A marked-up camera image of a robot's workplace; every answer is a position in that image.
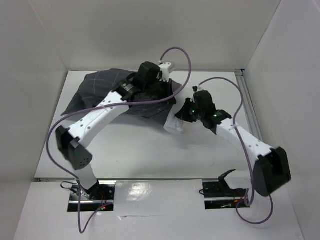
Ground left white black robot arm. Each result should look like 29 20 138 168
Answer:
55 61 177 200

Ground aluminium rail at table edge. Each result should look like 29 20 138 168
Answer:
234 69 263 141

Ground white pillow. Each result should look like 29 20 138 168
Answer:
163 106 184 135

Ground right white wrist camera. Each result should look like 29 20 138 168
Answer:
191 85 204 103

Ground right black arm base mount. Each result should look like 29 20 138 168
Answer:
198 169 248 210

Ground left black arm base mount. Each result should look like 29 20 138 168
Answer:
60 181 116 212

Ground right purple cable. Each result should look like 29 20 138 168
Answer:
198 77 274 226

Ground purple cable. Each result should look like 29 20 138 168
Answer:
46 46 192 234
198 77 274 226

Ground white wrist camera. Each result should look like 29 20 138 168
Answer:
191 85 204 103
159 61 175 83

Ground dark grey checked pillowcase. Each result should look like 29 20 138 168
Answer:
61 68 177 126

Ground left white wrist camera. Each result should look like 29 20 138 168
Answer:
159 61 175 83

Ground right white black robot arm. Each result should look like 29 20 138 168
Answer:
175 90 292 197

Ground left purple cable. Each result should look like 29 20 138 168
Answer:
46 46 192 234

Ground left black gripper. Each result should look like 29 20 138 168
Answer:
144 77 177 105

